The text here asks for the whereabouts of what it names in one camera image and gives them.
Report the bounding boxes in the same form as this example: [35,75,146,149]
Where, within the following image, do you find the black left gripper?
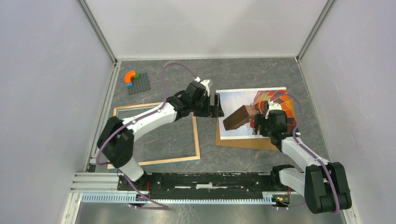
[190,93,224,118]

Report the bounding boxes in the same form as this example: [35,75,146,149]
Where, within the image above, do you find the hot air balloon photo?
[216,87,297,140]

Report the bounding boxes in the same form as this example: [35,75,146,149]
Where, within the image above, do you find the brown cardboard backing board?
[215,101,293,151]

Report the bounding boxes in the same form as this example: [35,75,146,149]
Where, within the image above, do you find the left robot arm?
[97,80,224,190]

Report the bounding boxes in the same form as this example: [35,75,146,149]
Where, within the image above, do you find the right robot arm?
[253,110,352,214]

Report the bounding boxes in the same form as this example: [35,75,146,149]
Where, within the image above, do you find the grey building block baseplate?
[127,72,151,95]

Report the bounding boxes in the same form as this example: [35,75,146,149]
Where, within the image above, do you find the orange curved toy block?
[124,70,136,83]

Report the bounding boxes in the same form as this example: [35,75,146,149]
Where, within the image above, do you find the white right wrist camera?
[265,100,282,119]

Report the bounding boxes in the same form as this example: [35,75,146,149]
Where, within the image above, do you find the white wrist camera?
[194,77,212,97]
[265,100,282,119]

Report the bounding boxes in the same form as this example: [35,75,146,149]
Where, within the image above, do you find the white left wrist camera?
[194,77,212,97]

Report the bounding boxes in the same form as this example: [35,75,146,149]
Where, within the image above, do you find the light wooden picture frame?
[107,102,201,169]

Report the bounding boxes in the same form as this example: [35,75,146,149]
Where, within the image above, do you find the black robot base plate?
[134,172,295,200]

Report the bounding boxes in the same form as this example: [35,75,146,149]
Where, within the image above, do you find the aluminium rail with cable comb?
[71,172,289,205]

